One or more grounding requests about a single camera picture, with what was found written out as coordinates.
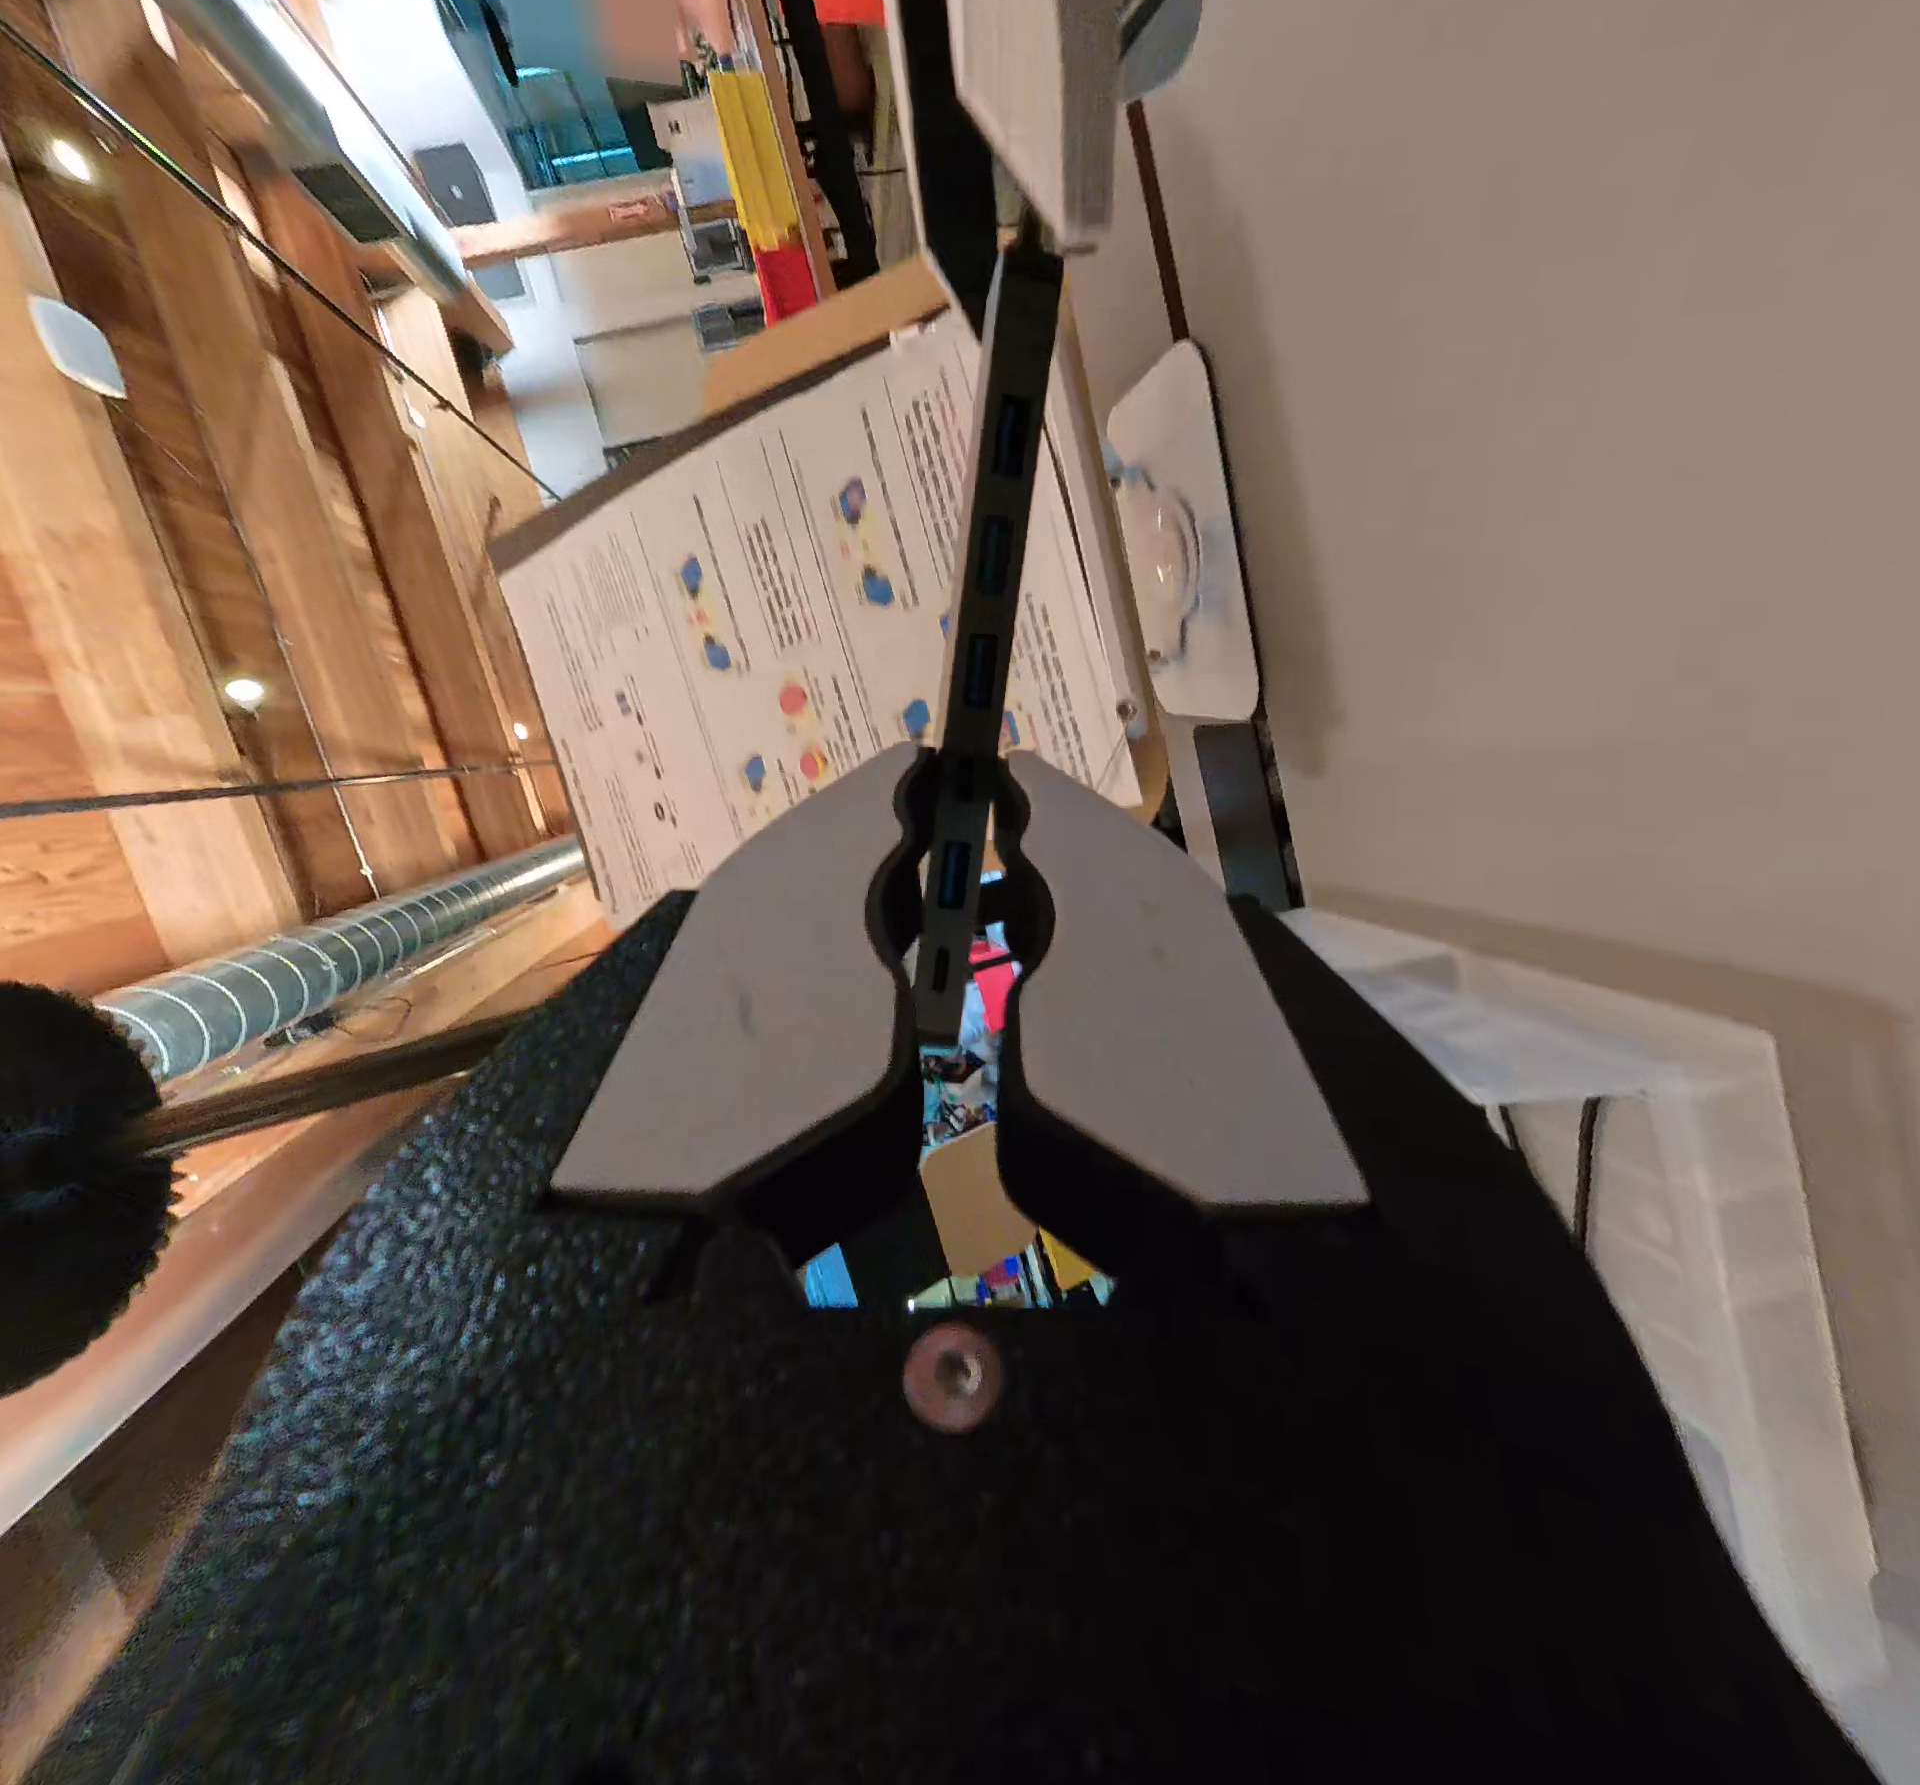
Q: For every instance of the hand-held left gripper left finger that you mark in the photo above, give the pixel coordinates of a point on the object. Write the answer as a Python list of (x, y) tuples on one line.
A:
[(751, 1051)]

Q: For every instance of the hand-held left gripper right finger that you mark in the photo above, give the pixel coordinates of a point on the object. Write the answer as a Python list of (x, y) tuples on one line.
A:
[(1185, 1051)]

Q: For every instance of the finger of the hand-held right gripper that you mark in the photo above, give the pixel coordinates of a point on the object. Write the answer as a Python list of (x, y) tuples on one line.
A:
[(1050, 45)]

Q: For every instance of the grey USB hub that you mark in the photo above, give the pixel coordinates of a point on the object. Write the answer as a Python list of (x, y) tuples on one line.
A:
[(998, 511)]

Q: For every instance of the clear plastic box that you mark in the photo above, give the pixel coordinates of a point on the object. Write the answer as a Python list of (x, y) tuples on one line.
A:
[(1694, 1216)]

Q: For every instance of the grey desk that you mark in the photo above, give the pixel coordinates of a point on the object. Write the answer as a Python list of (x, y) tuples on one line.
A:
[(1574, 391)]

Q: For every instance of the yellow red bin stack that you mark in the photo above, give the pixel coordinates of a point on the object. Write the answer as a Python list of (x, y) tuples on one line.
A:
[(764, 180)]

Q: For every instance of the wooden document stand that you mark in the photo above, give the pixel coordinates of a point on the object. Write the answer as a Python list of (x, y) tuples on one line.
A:
[(1185, 405)]

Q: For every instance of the silver ventilation duct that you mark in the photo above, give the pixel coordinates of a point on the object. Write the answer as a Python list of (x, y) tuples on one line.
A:
[(331, 946)]

